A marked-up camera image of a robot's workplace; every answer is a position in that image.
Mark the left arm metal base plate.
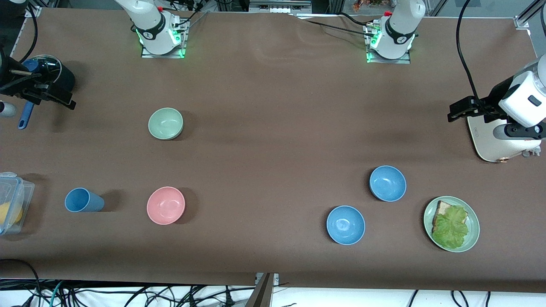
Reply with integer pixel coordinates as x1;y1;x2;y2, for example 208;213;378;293
366;25;411;64

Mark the brown table cover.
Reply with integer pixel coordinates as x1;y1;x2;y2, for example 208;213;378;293
0;6;546;294

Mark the green bowl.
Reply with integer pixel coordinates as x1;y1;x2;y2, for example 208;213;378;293
148;107;184;140

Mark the glass lid blue knob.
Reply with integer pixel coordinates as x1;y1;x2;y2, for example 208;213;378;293
22;55;63;86

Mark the pink bowl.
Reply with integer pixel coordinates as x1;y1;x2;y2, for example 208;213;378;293
146;186;186;225

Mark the clear plastic container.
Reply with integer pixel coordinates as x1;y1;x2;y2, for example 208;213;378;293
0;172;35;236

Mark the green lettuce leaf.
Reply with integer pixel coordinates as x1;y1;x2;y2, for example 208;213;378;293
432;206;470;250

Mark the metal table post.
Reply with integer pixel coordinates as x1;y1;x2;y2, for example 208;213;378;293
245;273;280;307

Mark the bread slice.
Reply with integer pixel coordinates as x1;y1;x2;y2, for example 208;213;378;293
432;200;469;233

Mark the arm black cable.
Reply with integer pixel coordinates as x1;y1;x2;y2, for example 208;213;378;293
455;0;488;106
19;6;39;63

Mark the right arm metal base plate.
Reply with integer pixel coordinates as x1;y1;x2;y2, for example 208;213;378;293
141;26;186;59

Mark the teal floor cable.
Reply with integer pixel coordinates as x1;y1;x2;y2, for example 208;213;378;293
49;280;65;307

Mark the cream toaster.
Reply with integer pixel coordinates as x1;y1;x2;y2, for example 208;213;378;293
467;115;542;163

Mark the black base cable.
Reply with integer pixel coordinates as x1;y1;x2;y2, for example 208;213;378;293
289;14;376;38
338;12;374;29

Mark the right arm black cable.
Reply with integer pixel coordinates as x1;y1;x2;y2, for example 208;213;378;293
19;6;39;63

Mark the black floor cable loop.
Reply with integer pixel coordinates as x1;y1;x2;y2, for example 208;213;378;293
0;258;42;295

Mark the grey power strip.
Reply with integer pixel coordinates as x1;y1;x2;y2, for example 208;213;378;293
249;0;313;14

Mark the yellow food in container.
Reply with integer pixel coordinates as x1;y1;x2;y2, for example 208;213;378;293
0;202;23;226

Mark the black pot blue handle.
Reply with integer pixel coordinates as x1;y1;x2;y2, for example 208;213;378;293
18;55;76;130

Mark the blue cup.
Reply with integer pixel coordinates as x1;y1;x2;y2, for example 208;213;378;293
64;188;105;213

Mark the blue bowl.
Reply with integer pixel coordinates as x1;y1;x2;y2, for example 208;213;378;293
326;206;366;246
369;165;407;202

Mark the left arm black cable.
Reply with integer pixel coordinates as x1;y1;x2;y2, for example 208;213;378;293
455;0;488;106

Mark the green plate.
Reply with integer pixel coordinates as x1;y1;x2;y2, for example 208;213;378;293
424;196;480;253

